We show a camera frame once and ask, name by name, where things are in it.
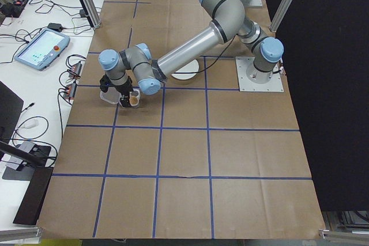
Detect white four-hole egg tray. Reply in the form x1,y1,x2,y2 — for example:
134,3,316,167
127,89,142,109

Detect white round plate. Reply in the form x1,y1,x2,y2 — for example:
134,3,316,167
170,59,201,82

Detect clear plastic tray lid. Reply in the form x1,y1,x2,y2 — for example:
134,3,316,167
99,88,122,105

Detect black orange usb hub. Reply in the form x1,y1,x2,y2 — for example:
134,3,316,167
63,82,79,99
67,60,84,79

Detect white work desk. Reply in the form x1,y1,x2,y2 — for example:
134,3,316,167
0,0,114,246

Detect blue robot teach pendant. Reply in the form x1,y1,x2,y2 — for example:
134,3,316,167
13,27,71,72

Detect white computer mouse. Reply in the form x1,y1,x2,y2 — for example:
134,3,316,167
22,118,40,130

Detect black monitor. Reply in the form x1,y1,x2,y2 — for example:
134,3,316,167
0,80,24,145

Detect black slanted bar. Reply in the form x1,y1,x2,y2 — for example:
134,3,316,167
0,139,41,169

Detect grey monitor stand base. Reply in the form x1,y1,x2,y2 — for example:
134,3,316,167
2,141,56,183

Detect dark brown board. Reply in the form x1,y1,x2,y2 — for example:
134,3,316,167
13,167,55,226

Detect black device box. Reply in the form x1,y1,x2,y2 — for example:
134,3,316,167
0,2,22,19

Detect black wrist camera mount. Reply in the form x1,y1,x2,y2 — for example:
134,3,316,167
99,74,112,93

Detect black desk cable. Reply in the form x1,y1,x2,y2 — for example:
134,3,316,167
63,15,97,36
58,54,87,84
57,84,76,169
0,28,44,65
17,0,84,16
13,115,49,146

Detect aluminium table frame rail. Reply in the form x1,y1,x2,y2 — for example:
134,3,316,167
318,228,369,241
0,226,44,240

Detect aluminium frame post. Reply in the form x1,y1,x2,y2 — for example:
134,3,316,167
269,0,310,32

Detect black frame cover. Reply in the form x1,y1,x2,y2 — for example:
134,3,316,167
261,0,369,213

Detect metal frame bars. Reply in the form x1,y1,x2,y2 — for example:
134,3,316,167
322,210,369,231

